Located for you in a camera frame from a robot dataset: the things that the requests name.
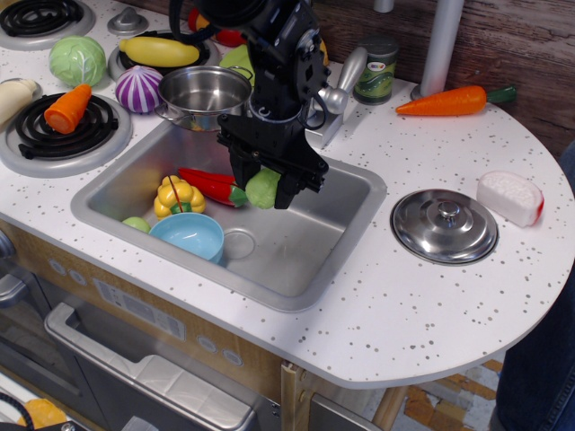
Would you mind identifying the purple striped toy onion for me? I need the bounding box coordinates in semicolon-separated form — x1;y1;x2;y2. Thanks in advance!
115;66;163;114

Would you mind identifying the yellow toy corn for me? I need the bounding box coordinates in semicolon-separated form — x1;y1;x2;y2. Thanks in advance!
320;40;330;67

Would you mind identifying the back left stove burner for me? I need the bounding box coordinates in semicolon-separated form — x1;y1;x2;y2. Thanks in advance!
1;1;95;51

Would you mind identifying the yellow toy squash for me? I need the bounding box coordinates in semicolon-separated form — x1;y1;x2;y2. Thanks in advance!
119;36;199;67

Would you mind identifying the red toy chili pepper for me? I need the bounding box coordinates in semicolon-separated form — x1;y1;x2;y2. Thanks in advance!
178;168;248;207

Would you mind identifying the grey toy sink basin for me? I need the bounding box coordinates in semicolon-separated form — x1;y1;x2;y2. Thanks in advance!
71;123;386;312

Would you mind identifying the small steel pot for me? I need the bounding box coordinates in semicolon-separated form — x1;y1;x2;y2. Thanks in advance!
155;66;252;132

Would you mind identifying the red toy ketchup bottle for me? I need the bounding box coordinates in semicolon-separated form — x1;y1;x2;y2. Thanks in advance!
188;8;246;48

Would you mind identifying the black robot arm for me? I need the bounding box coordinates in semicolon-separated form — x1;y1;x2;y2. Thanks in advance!
169;1;331;209

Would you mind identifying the long orange toy carrot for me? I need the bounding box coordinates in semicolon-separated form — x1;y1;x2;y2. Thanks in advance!
395;85;518;117

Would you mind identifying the green toy cabbage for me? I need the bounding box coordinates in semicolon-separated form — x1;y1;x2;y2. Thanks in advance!
49;36;107;87

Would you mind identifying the small green toy fruit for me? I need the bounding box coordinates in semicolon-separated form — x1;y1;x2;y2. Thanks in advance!
122;216;151;233

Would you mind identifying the light blue plastic bowl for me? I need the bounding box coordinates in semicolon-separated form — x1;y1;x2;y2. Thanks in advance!
149;213;225;263

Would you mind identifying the steel pot lid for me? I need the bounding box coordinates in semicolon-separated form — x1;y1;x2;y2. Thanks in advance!
390;189;499;265

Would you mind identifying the orange toy carrot half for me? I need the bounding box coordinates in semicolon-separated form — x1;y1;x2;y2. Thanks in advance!
44;84;92;135

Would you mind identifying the yellow toy bell pepper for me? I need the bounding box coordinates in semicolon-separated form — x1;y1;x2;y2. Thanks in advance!
154;175;206;220

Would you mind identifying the blue jeans leg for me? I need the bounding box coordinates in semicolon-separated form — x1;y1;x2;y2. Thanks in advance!
489;138;575;431

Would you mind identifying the cream toy bottle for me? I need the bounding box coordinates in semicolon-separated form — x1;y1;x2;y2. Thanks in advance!
0;78;40;126

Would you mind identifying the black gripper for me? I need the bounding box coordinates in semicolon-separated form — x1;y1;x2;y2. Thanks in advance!
217;106;329;209

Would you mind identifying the green toy broccoli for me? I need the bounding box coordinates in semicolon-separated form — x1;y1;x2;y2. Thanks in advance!
245;168;281;209

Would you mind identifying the yellow object with cable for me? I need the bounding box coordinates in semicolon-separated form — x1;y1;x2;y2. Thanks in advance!
1;392;68;430

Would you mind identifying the back right stove burner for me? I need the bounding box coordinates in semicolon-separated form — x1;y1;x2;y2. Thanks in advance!
108;31;221;81

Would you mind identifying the light green plastic plate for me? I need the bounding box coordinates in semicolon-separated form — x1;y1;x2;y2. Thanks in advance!
219;45;255;85

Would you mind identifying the grey toy faucet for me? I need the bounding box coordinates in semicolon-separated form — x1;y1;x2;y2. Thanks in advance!
305;47;367;149

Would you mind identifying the grey toy oven door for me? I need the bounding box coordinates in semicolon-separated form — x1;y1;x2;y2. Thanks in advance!
0;228;109;430

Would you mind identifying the grey stove knob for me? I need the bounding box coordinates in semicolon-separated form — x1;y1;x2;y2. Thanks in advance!
107;6;149;36

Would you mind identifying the front black stove burner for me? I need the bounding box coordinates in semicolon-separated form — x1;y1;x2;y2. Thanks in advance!
1;93;132;179

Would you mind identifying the grey toy dishwasher door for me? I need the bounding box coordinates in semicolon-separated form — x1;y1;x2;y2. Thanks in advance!
44;303;281;430

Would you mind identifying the green toy can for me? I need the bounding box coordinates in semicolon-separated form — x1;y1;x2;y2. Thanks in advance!
353;35;399;105

